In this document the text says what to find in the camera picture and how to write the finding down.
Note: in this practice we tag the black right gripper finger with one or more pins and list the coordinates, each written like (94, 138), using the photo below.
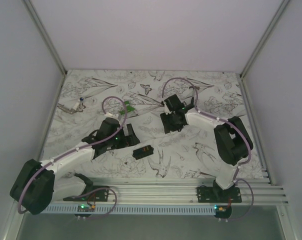
(179, 124)
(168, 128)

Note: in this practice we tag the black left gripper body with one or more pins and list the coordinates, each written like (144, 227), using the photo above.
(121, 133)

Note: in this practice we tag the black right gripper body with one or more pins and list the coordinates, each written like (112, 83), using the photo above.
(167, 115)

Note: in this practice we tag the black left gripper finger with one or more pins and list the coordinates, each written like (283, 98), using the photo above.
(125, 144)
(131, 138)

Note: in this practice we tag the black fuse box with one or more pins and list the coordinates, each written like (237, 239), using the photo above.
(139, 154)

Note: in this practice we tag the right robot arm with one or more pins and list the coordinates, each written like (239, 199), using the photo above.
(233, 142)

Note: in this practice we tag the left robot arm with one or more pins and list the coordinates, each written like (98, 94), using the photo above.
(41, 182)

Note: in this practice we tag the small hammer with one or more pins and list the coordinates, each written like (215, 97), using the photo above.
(194, 91)

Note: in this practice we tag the green object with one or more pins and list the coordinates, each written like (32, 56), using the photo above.
(131, 111)

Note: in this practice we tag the metal clamp tool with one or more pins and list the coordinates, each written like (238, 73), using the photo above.
(76, 108)

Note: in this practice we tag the left controller board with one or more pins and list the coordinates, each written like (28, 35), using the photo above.
(84, 211)

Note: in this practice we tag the controller board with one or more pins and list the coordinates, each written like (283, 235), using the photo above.
(84, 211)
(223, 212)

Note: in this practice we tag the right controller board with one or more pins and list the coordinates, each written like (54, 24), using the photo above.
(223, 212)

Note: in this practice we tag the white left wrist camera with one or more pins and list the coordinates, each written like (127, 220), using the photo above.
(110, 115)

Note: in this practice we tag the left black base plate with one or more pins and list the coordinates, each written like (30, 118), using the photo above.
(95, 193)

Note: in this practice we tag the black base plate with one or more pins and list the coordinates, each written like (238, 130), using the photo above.
(206, 194)
(95, 193)

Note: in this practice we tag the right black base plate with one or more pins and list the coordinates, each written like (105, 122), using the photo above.
(206, 194)

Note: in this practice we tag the grey slotted cable duct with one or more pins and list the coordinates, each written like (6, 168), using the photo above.
(131, 209)

